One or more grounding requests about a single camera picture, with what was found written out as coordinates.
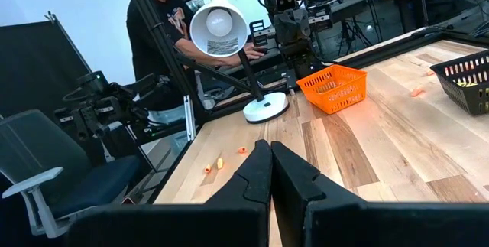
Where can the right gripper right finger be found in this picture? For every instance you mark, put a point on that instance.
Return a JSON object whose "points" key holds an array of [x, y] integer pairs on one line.
{"points": [[294, 186]]}

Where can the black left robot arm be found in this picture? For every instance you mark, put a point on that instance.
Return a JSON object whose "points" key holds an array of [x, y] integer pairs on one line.
{"points": [[302, 63]]}

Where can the person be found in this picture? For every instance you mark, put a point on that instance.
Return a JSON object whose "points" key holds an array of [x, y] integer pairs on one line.
{"points": [[153, 36]]}

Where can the grey side table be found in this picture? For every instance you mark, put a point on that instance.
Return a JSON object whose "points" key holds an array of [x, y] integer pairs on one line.
{"points": [[263, 63]]}

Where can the black tripod stand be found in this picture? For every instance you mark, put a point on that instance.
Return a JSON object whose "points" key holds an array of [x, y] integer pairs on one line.
{"points": [[353, 34]]}

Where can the black partition panel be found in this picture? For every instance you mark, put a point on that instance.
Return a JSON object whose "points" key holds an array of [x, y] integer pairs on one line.
{"points": [[34, 67]]}

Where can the silver metal bracket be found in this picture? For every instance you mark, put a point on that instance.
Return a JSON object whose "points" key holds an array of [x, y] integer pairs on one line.
{"points": [[189, 117]]}

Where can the black plastic basket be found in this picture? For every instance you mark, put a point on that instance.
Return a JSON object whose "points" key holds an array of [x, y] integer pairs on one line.
{"points": [[466, 98]]}

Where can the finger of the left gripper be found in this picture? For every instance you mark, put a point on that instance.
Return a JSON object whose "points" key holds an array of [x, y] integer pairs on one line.
{"points": [[320, 17], [258, 33]]}

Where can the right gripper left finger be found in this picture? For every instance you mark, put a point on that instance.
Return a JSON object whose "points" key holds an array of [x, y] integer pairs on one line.
{"points": [[256, 178]]}

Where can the orange pencil-cap eraser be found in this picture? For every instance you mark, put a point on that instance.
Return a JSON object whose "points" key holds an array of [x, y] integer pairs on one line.
{"points": [[241, 149], [207, 168], [429, 73], [416, 92]]}

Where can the grey office chair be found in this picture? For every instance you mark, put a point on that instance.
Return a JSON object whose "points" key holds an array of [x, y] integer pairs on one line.
{"points": [[57, 163]]}

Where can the grey background desk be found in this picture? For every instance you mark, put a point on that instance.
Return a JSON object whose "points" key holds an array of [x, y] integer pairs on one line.
{"points": [[347, 2]]}

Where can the pink eraser caps left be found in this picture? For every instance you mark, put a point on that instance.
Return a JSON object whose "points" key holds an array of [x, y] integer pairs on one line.
{"points": [[219, 163]]}

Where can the white desk lamp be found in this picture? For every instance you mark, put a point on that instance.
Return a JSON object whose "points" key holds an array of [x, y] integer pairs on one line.
{"points": [[219, 44]]}

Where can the orange plastic basket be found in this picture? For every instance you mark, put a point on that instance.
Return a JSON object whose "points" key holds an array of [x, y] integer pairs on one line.
{"points": [[332, 90]]}

